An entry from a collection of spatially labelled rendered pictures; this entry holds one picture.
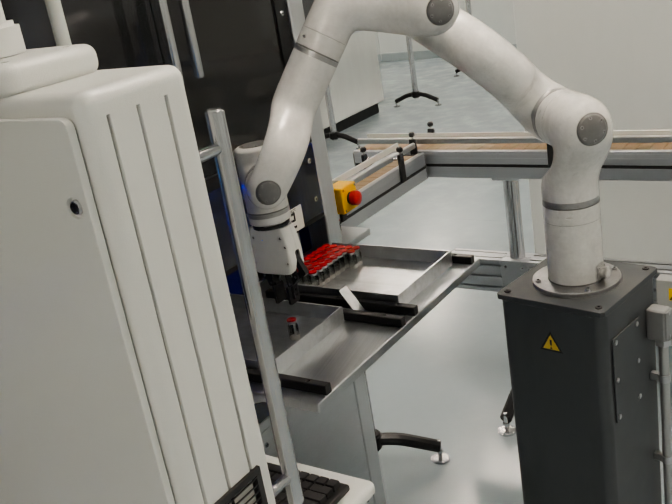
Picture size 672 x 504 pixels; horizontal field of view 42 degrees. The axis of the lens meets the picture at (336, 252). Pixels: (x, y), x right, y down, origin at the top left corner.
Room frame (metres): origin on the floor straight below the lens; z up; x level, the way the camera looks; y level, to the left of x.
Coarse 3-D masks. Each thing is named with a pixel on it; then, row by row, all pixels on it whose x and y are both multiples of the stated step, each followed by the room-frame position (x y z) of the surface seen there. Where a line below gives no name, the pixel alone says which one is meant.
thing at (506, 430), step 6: (510, 396) 2.61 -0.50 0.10; (510, 402) 2.59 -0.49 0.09; (504, 408) 2.58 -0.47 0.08; (510, 408) 2.57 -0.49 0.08; (504, 414) 2.55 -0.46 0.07; (510, 414) 2.55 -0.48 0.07; (504, 420) 2.55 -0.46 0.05; (510, 420) 2.55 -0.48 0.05; (504, 426) 2.56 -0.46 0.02; (510, 426) 2.57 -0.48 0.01; (498, 432) 2.56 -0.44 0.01; (504, 432) 2.54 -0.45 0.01; (510, 432) 2.53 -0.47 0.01
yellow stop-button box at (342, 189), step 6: (336, 186) 2.26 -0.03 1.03; (342, 186) 2.25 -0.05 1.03; (348, 186) 2.25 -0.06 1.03; (354, 186) 2.27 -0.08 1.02; (336, 192) 2.23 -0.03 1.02; (342, 192) 2.23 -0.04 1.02; (348, 192) 2.25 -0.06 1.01; (336, 198) 2.24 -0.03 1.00; (342, 198) 2.23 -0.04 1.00; (348, 198) 2.24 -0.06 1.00; (336, 204) 2.24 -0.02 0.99; (342, 204) 2.23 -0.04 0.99; (348, 204) 2.24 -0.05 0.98; (342, 210) 2.23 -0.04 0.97; (348, 210) 2.24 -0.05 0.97
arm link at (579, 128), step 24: (552, 96) 1.77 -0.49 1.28; (576, 96) 1.71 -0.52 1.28; (552, 120) 1.71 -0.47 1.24; (576, 120) 1.67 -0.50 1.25; (600, 120) 1.66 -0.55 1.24; (552, 144) 1.71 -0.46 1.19; (576, 144) 1.66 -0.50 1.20; (600, 144) 1.67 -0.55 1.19; (552, 168) 1.72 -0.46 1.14; (576, 168) 1.70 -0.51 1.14; (600, 168) 1.74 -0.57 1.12; (552, 192) 1.75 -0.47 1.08; (576, 192) 1.72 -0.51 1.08
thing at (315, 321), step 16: (240, 304) 1.90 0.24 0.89; (272, 304) 1.84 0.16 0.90; (288, 304) 1.81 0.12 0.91; (304, 304) 1.79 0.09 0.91; (320, 304) 1.76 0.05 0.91; (240, 320) 1.83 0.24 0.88; (272, 320) 1.80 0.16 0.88; (304, 320) 1.77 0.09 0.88; (320, 320) 1.75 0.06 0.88; (336, 320) 1.71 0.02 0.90; (240, 336) 1.74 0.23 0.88; (272, 336) 1.71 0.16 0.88; (288, 336) 1.70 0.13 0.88; (304, 336) 1.62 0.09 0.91; (320, 336) 1.66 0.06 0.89; (288, 352) 1.57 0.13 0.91; (304, 352) 1.61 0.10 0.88; (256, 368) 1.54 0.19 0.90
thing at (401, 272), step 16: (368, 256) 2.09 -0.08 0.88; (384, 256) 2.06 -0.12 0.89; (400, 256) 2.03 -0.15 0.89; (416, 256) 2.00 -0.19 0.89; (432, 256) 1.98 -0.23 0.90; (448, 256) 1.94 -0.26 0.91; (352, 272) 2.00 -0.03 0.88; (368, 272) 1.98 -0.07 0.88; (384, 272) 1.97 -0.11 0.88; (400, 272) 1.95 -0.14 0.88; (416, 272) 1.93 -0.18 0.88; (432, 272) 1.87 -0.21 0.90; (304, 288) 1.89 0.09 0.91; (320, 288) 1.86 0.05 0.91; (336, 288) 1.84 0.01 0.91; (352, 288) 1.90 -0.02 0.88; (368, 288) 1.89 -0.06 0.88; (384, 288) 1.87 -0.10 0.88; (400, 288) 1.85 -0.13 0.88; (416, 288) 1.81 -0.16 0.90
